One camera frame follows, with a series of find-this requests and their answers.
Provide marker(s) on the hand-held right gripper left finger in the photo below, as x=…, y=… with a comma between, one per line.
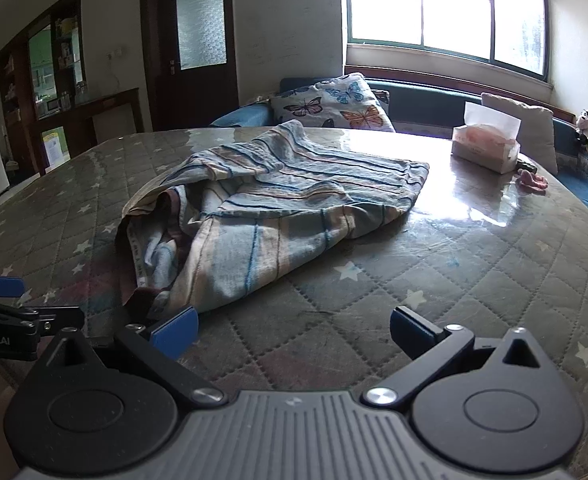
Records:
x=175, y=332

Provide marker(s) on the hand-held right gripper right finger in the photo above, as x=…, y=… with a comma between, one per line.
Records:
x=409, y=327

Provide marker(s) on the blue striped shirt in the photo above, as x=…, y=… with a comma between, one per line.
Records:
x=274, y=195

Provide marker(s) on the small pink object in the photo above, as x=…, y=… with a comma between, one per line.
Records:
x=531, y=180

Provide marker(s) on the tissue box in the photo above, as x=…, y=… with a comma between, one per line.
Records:
x=481, y=147

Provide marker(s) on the dark wooden display cabinet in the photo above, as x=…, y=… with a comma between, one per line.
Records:
x=21, y=90

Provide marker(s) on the dark wooden sideboard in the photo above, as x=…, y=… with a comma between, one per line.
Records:
x=114, y=110

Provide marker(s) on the blue sofa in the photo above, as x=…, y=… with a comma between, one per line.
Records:
x=423, y=102

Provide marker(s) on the plain light pillow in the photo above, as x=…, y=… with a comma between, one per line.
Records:
x=538, y=130

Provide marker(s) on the butterfly print pillow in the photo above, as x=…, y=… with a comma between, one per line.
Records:
x=331, y=102

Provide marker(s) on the dark wooden glass door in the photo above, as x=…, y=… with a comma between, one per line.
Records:
x=194, y=90

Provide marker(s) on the cow plush toy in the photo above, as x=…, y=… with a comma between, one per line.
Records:
x=584, y=122

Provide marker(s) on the large window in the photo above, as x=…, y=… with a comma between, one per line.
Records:
x=423, y=5

